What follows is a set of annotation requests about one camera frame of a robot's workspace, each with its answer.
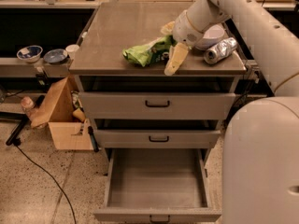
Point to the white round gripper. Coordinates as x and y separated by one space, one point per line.
184 29

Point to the grey drawer cabinet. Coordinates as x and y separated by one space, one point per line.
99 65

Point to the cardboard box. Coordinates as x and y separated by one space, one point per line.
68 132

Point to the top grey drawer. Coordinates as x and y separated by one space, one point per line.
152 105

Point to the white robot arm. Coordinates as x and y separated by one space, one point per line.
260 158

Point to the plastic bottle on floor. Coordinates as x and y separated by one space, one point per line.
29 107

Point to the crushed silver can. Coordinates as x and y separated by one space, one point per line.
220 51

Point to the middle grey drawer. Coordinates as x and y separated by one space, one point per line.
156 138

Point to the green rice chip bag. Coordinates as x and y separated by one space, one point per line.
153 52

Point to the small white cup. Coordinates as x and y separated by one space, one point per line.
71 50

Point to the bottom grey open drawer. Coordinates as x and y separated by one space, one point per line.
157 186

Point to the white bowl on cabinet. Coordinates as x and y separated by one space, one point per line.
211 37

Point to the blue grey bowl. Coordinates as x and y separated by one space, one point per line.
55 56

